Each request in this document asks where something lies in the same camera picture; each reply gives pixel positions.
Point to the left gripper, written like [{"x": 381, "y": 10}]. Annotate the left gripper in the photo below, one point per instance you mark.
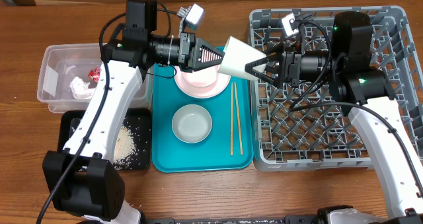
[{"x": 189, "y": 40}]

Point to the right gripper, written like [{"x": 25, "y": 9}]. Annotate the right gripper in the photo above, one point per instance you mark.
[{"x": 290, "y": 68}]

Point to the pale green cup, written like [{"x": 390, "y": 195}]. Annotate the pale green cup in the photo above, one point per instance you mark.
[{"x": 237, "y": 55}]

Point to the grey bowl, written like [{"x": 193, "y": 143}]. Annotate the grey bowl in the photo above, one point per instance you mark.
[{"x": 191, "y": 123}]

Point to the red snack wrapper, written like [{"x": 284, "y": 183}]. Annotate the red snack wrapper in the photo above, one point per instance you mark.
[{"x": 94, "y": 74}]

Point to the white rice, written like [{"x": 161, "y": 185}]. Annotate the white rice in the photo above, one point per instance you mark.
[{"x": 131, "y": 151}]

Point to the white napkin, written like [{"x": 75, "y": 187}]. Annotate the white napkin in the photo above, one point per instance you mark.
[{"x": 80, "y": 89}]

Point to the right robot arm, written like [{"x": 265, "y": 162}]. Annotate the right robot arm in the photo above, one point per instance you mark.
[{"x": 366, "y": 96}]

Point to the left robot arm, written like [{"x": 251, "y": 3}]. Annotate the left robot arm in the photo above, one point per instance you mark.
[{"x": 81, "y": 177}]

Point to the right wooden chopstick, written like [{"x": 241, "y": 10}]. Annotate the right wooden chopstick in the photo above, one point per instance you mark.
[{"x": 238, "y": 118}]

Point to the wooden chopstick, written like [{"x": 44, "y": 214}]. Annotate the wooden chopstick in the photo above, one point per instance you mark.
[
  {"x": 232, "y": 121},
  {"x": 238, "y": 118}
]

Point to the pink bowl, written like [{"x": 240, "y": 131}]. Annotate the pink bowl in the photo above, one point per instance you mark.
[{"x": 202, "y": 78}]

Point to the left wooden chopstick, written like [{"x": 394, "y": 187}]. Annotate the left wooden chopstick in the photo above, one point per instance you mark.
[{"x": 232, "y": 121}]

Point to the pink plate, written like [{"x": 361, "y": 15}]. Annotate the pink plate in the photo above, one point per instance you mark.
[{"x": 202, "y": 92}]

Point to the grey dish rack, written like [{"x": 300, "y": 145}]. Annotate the grey dish rack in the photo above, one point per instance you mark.
[{"x": 322, "y": 137}]

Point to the teal serving tray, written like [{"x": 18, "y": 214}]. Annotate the teal serving tray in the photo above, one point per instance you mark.
[{"x": 173, "y": 155}]

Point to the black plastic tray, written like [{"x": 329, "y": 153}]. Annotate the black plastic tray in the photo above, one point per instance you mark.
[{"x": 140, "y": 117}]

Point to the clear plastic bin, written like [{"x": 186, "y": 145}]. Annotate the clear plastic bin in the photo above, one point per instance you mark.
[{"x": 60, "y": 65}]

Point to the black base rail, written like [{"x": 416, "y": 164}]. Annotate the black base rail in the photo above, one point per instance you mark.
[{"x": 333, "y": 214}]

